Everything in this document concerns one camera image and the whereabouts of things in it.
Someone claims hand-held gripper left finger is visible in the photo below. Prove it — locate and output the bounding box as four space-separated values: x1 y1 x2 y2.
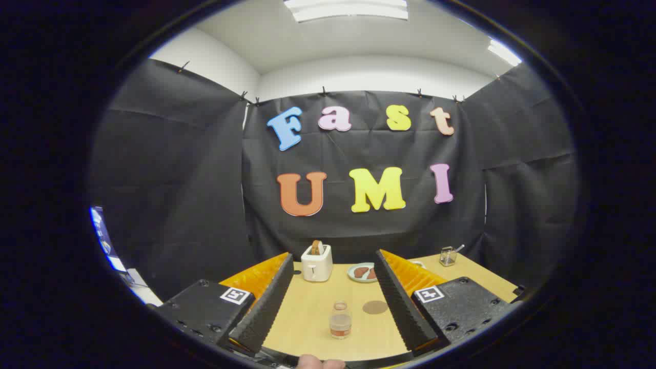
149 252 295 355

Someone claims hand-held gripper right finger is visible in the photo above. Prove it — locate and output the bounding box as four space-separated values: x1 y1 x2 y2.
374 250 515 354

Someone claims clear plastic juice bottle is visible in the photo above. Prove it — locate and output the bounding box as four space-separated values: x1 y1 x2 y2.
329 301 353 340

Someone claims wooden table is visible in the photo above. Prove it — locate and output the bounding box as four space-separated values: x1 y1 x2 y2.
220 251 519 362

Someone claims pale green plate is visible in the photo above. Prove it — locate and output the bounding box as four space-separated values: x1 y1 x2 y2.
347 263 380 283

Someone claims white toaster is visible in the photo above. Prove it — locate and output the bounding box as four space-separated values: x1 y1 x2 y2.
301 244 334 282

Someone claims black backdrop cloth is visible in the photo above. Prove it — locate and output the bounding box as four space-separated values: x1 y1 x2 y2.
90 58 580 303

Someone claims small ceiling light panel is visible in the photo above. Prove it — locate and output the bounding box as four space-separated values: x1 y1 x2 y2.
487 40 522 66

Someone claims large ceiling light panel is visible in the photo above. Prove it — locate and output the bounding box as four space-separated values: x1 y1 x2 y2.
284 0 409 23

